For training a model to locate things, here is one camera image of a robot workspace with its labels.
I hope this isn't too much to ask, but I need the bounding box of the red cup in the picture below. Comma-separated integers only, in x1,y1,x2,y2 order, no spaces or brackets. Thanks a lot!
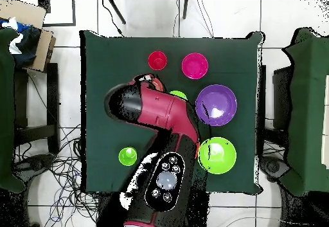
148,51,168,71

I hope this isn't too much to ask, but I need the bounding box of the small green bowl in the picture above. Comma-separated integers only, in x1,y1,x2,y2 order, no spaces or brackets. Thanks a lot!
169,90,188,100

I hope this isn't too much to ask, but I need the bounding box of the dark green tablecloth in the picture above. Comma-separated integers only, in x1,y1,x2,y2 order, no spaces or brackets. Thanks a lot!
79,30,264,194

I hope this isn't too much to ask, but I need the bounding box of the pink bowl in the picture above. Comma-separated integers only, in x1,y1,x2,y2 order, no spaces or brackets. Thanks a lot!
181,52,209,80

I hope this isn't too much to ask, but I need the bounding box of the large purple bowl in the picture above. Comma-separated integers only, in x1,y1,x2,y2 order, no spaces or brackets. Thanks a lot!
195,84,238,127

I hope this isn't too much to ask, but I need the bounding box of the green cup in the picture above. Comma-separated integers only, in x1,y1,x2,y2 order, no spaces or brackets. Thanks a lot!
118,146,138,167

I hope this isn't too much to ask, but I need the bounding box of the large green bowl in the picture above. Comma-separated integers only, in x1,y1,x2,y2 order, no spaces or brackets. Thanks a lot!
197,136,237,175

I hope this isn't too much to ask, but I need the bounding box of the blue and white cloth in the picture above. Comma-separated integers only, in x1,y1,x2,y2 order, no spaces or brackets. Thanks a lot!
0,17,42,68

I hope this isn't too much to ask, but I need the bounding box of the cardboard box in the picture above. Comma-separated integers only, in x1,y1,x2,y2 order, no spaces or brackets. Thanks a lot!
0,0,57,72

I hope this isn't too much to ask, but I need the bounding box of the green cloth covered table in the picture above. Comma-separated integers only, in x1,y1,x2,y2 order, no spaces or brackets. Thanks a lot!
278,27,329,197
0,27,26,193

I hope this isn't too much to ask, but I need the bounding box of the black stool frame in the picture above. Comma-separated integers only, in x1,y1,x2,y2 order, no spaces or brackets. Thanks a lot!
13,62,60,154

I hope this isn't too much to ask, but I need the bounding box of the black rectangular frame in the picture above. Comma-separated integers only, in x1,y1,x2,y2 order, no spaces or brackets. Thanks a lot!
38,0,76,27

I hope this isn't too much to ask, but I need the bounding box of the tangle of cables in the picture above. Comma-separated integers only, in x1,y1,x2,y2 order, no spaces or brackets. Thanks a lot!
12,123,103,227

